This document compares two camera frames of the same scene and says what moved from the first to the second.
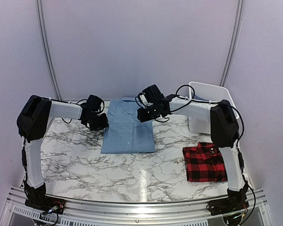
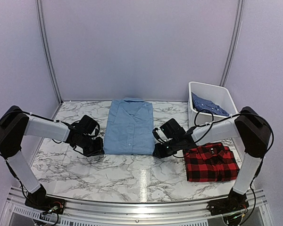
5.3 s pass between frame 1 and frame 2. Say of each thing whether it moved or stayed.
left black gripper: moved
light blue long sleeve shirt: stayed
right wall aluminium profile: stayed
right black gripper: moved
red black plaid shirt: stayed
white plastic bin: stayed
